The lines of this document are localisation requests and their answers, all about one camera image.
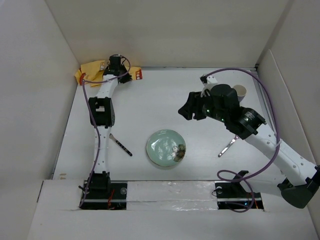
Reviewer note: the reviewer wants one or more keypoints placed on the yellow cartoon print cloth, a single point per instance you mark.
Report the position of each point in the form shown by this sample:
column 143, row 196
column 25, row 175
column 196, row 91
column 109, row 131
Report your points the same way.
column 93, row 71

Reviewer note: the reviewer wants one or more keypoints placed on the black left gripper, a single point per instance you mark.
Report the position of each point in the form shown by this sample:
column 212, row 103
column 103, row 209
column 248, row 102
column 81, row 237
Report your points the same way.
column 127, row 78

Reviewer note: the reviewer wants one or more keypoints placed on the white lavender cup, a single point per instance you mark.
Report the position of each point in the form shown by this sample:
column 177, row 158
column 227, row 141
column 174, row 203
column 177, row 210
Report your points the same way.
column 241, row 92

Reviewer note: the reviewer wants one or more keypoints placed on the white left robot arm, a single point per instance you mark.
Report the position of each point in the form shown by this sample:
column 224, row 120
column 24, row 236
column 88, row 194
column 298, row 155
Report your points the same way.
column 101, row 107

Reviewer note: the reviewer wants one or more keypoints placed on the aluminium table edge rail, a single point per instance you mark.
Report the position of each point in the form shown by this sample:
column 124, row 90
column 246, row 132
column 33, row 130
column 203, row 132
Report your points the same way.
column 265, row 105

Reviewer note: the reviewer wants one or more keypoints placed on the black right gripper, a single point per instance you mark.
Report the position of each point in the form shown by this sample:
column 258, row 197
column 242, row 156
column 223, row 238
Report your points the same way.
column 192, row 105

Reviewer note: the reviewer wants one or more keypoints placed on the silver spoon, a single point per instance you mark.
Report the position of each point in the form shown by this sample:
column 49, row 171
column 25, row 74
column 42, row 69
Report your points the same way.
column 228, row 146

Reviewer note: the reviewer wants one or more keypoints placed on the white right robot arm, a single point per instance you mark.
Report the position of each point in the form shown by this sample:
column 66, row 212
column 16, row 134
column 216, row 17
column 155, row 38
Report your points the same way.
column 220, row 102

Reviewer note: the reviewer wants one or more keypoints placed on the light green floral plate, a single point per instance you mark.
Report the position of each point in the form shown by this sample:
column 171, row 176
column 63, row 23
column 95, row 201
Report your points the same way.
column 166, row 148

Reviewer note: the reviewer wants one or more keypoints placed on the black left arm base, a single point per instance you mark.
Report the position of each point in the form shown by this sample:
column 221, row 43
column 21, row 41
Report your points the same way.
column 101, row 193

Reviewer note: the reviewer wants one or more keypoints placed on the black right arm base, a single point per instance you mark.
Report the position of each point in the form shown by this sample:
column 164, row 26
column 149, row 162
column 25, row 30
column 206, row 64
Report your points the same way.
column 233, row 193

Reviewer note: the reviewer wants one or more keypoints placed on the black handled fork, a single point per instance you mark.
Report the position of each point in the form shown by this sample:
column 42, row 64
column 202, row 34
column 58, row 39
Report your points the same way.
column 111, row 136

